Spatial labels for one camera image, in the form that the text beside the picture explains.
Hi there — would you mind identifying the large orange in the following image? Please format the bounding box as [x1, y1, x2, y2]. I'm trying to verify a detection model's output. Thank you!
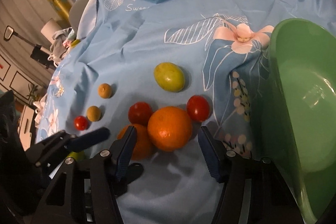
[147, 106, 193, 152]

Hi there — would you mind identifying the large green mango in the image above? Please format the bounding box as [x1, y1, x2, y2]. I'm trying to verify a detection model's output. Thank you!
[154, 62, 185, 92]

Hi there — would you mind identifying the small red cherry tomato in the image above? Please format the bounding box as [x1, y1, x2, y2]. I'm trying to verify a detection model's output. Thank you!
[74, 116, 88, 131]

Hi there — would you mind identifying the brown longan lower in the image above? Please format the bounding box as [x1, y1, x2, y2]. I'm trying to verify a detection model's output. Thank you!
[87, 105, 101, 122]

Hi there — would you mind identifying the brown longan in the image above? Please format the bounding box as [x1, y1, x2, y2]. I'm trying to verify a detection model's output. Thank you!
[87, 105, 101, 122]
[97, 83, 112, 99]

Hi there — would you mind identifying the red tomato middle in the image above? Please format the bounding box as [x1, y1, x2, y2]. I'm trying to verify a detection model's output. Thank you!
[128, 101, 153, 126]

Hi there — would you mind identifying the red tomato right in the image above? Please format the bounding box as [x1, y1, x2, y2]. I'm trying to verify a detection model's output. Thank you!
[186, 95, 210, 123]

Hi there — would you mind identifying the brown longan upper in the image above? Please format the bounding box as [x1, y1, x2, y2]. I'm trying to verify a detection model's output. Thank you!
[97, 83, 112, 99]

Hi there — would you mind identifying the green potted plant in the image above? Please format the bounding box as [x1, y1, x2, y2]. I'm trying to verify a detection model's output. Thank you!
[27, 84, 42, 105]

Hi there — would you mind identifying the light blue floral cloth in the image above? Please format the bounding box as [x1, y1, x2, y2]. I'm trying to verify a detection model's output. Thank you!
[34, 0, 326, 224]

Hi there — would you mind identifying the pile of clothes left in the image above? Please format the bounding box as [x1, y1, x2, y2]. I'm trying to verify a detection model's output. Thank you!
[48, 27, 80, 67]

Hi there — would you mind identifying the green plastic bowl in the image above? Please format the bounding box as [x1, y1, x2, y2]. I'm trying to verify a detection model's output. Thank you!
[259, 18, 335, 223]

